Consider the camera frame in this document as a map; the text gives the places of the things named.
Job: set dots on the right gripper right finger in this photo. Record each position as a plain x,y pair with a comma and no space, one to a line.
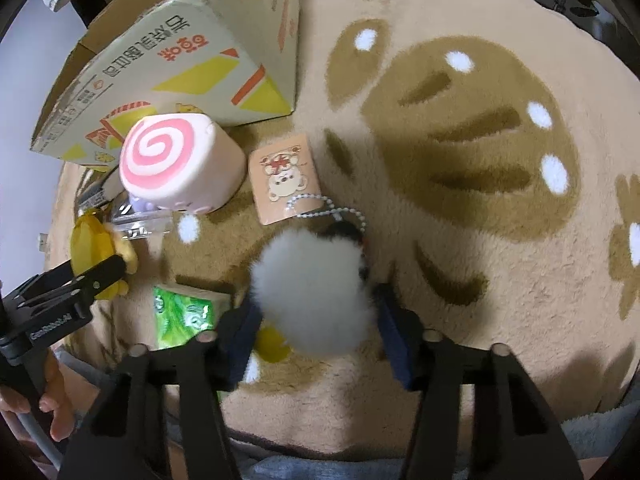
515,434

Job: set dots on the white fluffy penguin plush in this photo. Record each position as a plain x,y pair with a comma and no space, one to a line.
312,287

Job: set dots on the pink swirl roll plush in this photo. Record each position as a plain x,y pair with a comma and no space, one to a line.
181,162

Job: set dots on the green tissue pack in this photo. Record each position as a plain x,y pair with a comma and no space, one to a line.
181,312

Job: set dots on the person's left hand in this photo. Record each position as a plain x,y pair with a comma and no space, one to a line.
54,401

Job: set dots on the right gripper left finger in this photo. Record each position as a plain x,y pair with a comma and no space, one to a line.
124,435

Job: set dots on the open cardboard box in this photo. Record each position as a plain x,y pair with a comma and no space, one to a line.
232,60

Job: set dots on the clear bag with purple toy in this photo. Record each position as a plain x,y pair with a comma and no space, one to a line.
104,196

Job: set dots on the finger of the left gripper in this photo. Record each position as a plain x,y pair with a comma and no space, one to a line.
53,304

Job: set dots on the yellow dog plush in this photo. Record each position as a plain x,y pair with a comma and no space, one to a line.
93,241

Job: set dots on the bear picture card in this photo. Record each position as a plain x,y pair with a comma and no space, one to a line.
284,180

